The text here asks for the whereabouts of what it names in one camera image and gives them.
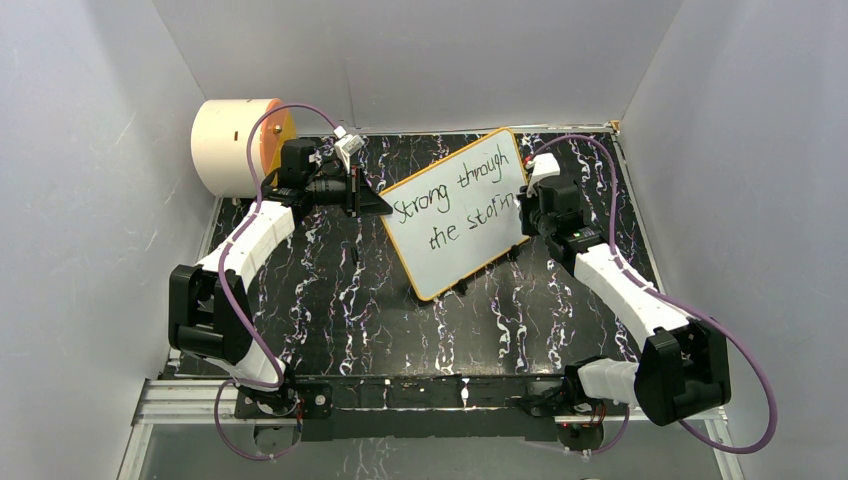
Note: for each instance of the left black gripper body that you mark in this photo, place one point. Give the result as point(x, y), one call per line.
point(353, 180)

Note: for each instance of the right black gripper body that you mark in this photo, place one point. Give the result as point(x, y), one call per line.
point(532, 221)

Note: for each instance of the yellow framed whiteboard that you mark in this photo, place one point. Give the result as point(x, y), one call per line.
point(459, 214)

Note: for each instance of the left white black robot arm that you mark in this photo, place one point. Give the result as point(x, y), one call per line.
point(209, 314)

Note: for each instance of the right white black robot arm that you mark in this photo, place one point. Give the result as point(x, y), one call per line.
point(683, 365)

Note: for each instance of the cream cylindrical drum orange face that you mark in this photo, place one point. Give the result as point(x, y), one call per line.
point(219, 146)

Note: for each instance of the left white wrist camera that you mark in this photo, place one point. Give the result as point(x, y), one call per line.
point(346, 144)

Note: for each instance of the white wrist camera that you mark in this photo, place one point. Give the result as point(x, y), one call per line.
point(540, 167)
point(346, 144)

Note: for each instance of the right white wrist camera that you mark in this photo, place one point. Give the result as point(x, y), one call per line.
point(540, 167)

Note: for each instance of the aluminium front frame rail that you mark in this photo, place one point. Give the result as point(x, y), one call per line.
point(447, 427)

